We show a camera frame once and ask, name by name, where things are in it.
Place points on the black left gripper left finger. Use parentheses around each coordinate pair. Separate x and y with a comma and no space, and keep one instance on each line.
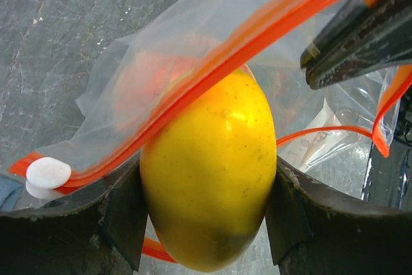
(98,229)

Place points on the blue folded cloth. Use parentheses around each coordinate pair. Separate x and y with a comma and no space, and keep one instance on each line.
(10,191)

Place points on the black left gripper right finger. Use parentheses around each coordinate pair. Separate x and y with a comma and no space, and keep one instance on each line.
(315,229)

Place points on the clear zip bag red zipper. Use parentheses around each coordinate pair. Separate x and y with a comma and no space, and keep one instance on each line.
(264,38)

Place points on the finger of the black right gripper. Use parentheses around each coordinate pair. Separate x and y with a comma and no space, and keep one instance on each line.
(360,39)

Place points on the yellow lemon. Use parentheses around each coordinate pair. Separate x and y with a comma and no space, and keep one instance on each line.
(207,175)

